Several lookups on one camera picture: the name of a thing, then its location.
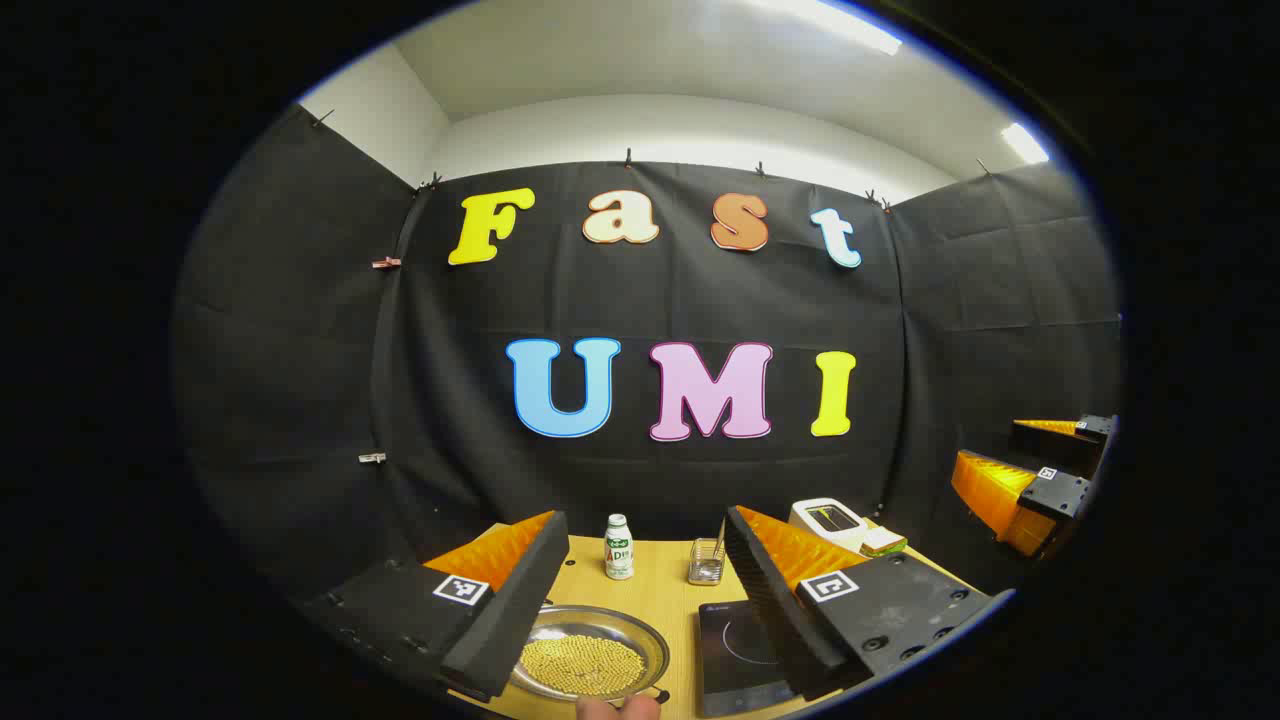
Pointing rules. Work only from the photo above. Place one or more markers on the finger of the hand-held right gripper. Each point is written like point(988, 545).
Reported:
point(1055, 492)
point(1060, 448)

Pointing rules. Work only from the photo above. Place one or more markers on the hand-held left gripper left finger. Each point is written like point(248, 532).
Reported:
point(510, 620)

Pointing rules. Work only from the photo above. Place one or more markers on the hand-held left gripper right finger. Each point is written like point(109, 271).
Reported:
point(775, 620)

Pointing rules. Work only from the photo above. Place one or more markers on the black induction cooktop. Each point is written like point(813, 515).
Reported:
point(740, 660)

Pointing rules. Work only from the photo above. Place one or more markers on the stainless steel pot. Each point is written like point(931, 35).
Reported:
point(600, 622)

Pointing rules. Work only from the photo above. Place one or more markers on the pile of yellow soybeans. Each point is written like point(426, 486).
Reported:
point(585, 665)

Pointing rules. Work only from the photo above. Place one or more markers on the white toaster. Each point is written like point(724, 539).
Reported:
point(815, 535)

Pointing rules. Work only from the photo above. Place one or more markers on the wooden stick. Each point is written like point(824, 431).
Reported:
point(719, 535)

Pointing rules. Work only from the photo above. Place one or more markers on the white plastic drink bottle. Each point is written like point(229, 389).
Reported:
point(619, 555)

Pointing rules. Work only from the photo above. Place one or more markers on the sandwich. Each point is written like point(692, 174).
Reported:
point(884, 542)

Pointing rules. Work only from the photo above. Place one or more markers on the short ceiling light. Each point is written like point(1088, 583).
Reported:
point(1024, 143)

